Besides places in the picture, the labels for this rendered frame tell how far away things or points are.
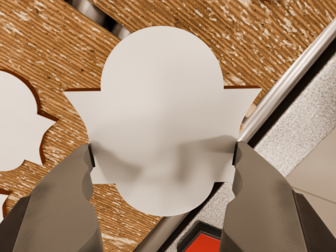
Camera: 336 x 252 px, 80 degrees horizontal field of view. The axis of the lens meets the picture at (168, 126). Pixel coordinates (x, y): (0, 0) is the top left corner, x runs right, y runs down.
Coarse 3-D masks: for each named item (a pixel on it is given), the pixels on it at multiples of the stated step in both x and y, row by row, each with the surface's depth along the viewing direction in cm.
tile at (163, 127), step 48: (144, 48) 11; (192, 48) 11; (96, 96) 12; (144, 96) 12; (192, 96) 12; (240, 96) 12; (96, 144) 13; (144, 144) 13; (192, 144) 13; (144, 192) 15; (192, 192) 15
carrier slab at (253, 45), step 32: (96, 0) 20; (128, 0) 20; (160, 0) 20; (192, 0) 20; (224, 0) 20; (256, 0) 20; (288, 0) 21; (320, 0) 21; (192, 32) 21; (224, 32) 22; (256, 32) 22; (288, 32) 22; (320, 32) 22; (224, 64) 23; (256, 64) 23; (288, 64) 23; (256, 96) 25
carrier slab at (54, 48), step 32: (0, 0) 20; (32, 0) 20; (0, 32) 21; (32, 32) 21; (64, 32) 21; (96, 32) 21; (0, 64) 22; (32, 64) 22; (64, 64) 22; (96, 64) 22; (64, 96) 24; (64, 128) 25; (96, 192) 30; (128, 224) 33
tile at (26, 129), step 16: (0, 80) 22; (16, 80) 22; (0, 96) 22; (16, 96) 22; (32, 96) 23; (0, 112) 23; (16, 112) 23; (32, 112) 23; (0, 128) 24; (16, 128) 24; (32, 128) 24; (48, 128) 25; (0, 144) 25; (16, 144) 25; (32, 144) 25; (0, 160) 26; (16, 160) 26; (32, 160) 26
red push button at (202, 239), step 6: (204, 234) 36; (198, 240) 36; (204, 240) 36; (210, 240) 36; (216, 240) 36; (192, 246) 37; (198, 246) 37; (204, 246) 37; (210, 246) 37; (216, 246) 37
